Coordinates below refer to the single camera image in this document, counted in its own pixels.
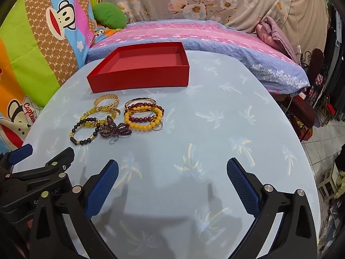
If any red cardboard box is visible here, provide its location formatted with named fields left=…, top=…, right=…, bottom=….
left=86, top=42, right=190, bottom=93

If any colourful monkey printed blanket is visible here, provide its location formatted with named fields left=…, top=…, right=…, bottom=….
left=0, top=0, right=104, bottom=155

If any dark purple bead strand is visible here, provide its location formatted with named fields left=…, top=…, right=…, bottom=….
left=98, top=115, right=133, bottom=142

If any yellow chunky charm bracelet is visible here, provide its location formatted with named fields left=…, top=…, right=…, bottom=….
left=78, top=107, right=114, bottom=130

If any pink quilted cloth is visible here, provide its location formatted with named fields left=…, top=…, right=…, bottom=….
left=255, top=16, right=300, bottom=66

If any green cushion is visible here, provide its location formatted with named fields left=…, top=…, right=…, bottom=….
left=93, top=2, right=128, bottom=30

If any yellow round bead bracelet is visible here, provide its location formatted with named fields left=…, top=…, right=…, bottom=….
left=123, top=107, right=164, bottom=133

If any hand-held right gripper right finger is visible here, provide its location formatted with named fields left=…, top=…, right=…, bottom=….
left=226, top=158, right=318, bottom=259

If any dark wooden chair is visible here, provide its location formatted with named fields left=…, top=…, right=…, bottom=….
left=292, top=48, right=327, bottom=141

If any white cord with switch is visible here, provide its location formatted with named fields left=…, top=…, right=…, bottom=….
left=291, top=0, right=302, bottom=62

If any small white stool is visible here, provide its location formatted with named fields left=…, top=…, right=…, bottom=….
left=317, top=163, right=343, bottom=204

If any pink and blue floral pillow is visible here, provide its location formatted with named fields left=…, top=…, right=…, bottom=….
left=85, top=19, right=310, bottom=95

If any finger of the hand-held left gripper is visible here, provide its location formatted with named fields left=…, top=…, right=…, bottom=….
left=0, top=144, right=33, bottom=174
left=13, top=147, right=75, bottom=192

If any black and gold bead bracelet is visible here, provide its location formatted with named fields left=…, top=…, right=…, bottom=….
left=69, top=117, right=99, bottom=145

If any dark red bead bracelet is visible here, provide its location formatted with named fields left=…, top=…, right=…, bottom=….
left=124, top=102, right=165, bottom=125

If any gold braided cuff bracelet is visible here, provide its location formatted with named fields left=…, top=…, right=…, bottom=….
left=93, top=94, right=120, bottom=112

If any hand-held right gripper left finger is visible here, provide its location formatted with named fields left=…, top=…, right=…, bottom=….
left=28, top=159, right=119, bottom=259

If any thin gold bangle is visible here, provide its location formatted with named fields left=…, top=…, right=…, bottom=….
left=124, top=97, right=157, bottom=111

